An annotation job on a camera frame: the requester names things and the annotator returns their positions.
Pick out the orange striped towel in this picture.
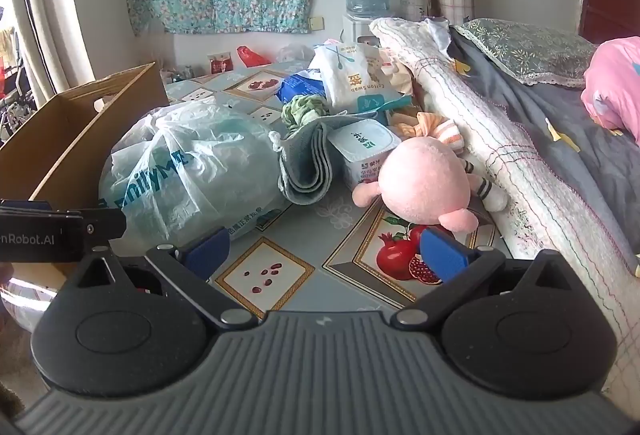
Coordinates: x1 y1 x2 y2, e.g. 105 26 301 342
390 112 463 152

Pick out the translucent plastic bag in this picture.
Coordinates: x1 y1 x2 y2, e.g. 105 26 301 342
98 101 292 244

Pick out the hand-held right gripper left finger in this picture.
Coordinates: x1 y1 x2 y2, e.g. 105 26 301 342
65 227 261 330

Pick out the white yogurt tub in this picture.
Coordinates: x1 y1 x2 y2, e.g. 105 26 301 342
327 118 402 189

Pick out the red plastic bag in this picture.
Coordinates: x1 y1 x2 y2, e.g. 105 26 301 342
235 46 272 68

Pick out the beige snack packet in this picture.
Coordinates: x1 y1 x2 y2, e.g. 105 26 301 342
367 48 416 95

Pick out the pink plush toy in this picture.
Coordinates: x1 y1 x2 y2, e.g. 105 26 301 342
352 135 509 234

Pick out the pink quilt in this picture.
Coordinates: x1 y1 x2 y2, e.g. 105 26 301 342
580 36 640 147

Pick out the floral pillow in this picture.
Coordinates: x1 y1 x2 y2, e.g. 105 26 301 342
454 18 599 87

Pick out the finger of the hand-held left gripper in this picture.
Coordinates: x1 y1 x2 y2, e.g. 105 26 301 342
80 208 127 250

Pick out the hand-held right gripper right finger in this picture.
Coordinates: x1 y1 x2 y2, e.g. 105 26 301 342
391 226 586 330

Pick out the dark metal rack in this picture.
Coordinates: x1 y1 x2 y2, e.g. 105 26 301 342
0 5 39 142

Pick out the blue packet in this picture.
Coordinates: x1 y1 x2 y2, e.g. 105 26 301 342
276 70 327 104

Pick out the small red box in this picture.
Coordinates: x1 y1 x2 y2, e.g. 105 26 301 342
207 54 234 75

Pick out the white quilted blanket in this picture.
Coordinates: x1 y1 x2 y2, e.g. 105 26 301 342
369 18 640 368

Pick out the white plastic bag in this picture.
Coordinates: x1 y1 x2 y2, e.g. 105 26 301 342
275 43 317 64

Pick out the white cotton swab pack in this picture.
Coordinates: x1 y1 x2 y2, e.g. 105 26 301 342
311 42 414 117

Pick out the blue grey woven towel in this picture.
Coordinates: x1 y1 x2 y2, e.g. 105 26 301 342
277 115 351 207

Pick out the grey bedsheet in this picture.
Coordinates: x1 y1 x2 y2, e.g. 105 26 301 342
446 26 640 268

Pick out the white water dispenser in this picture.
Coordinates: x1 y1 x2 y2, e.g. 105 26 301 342
342 12 382 42

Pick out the green crumpled cloth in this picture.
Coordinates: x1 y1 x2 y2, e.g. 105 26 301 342
281 94 329 132

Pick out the pomegranate print tablecloth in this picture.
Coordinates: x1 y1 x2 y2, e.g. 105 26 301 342
164 59 507 322

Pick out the cardboard box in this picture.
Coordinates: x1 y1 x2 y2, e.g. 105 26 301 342
0 62 171 277

